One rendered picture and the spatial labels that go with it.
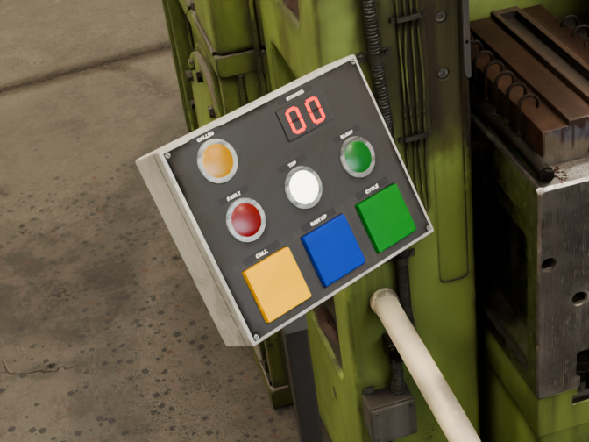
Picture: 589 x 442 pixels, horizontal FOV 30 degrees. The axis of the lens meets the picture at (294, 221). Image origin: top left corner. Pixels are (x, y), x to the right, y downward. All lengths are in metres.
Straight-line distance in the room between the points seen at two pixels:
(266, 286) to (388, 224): 0.21
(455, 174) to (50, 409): 1.38
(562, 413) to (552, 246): 0.39
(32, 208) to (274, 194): 2.31
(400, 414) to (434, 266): 0.31
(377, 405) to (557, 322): 0.40
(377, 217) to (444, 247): 0.49
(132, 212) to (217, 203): 2.15
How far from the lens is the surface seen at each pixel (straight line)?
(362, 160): 1.53
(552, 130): 1.79
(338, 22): 1.72
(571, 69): 1.96
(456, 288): 2.07
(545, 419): 2.09
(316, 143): 1.50
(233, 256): 1.42
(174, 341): 2.99
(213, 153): 1.42
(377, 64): 1.75
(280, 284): 1.44
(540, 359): 1.97
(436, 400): 1.79
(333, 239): 1.49
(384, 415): 2.13
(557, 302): 1.91
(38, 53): 4.82
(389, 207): 1.54
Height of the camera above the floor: 1.88
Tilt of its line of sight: 34 degrees down
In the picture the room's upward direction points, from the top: 8 degrees counter-clockwise
